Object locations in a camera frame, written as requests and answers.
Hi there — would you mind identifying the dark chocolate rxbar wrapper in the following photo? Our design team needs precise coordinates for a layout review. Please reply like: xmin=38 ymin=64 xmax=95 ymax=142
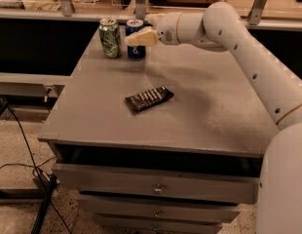
xmin=125 ymin=86 xmax=174 ymax=113

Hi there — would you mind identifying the blue pepsi can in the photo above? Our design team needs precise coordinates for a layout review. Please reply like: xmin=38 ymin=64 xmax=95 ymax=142
xmin=126 ymin=19 xmax=146 ymax=59

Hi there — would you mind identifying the grey top drawer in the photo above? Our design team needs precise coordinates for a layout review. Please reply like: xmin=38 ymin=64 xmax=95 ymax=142
xmin=52 ymin=163 xmax=258 ymax=204

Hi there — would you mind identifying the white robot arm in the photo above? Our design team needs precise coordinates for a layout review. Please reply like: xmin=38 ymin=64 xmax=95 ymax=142
xmin=125 ymin=2 xmax=302 ymax=234

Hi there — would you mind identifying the grey bottom drawer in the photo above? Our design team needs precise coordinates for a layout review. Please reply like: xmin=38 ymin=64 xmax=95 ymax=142
xmin=93 ymin=214 xmax=222 ymax=234

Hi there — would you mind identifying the black floor cable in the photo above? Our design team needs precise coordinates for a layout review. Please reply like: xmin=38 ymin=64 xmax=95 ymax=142
xmin=0 ymin=105 xmax=74 ymax=234

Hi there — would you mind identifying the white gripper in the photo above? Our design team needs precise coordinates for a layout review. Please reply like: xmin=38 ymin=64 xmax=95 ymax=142
xmin=125 ymin=13 xmax=181 ymax=47

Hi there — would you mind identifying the black stand leg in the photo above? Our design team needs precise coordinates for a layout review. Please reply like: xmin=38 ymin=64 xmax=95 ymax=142
xmin=31 ymin=175 xmax=57 ymax=234

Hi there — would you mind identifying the grey drawer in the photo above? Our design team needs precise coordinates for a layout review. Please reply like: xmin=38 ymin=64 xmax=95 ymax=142
xmin=52 ymin=163 xmax=258 ymax=204
xmin=77 ymin=194 xmax=240 ymax=223
xmin=93 ymin=214 xmax=222 ymax=234

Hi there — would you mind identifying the grey middle drawer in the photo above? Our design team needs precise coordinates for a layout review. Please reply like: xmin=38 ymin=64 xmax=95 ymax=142
xmin=77 ymin=194 xmax=240 ymax=223

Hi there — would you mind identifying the grey metal bracket right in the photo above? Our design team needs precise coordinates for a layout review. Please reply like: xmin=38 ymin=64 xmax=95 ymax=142
xmin=247 ymin=0 xmax=268 ymax=25

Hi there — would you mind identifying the green soda can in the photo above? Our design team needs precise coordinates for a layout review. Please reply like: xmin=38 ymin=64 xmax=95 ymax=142
xmin=98 ymin=19 xmax=121 ymax=59

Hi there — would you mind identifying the grey metal bracket middle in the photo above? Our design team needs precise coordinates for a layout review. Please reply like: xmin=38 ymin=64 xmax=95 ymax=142
xmin=135 ymin=0 xmax=146 ymax=20

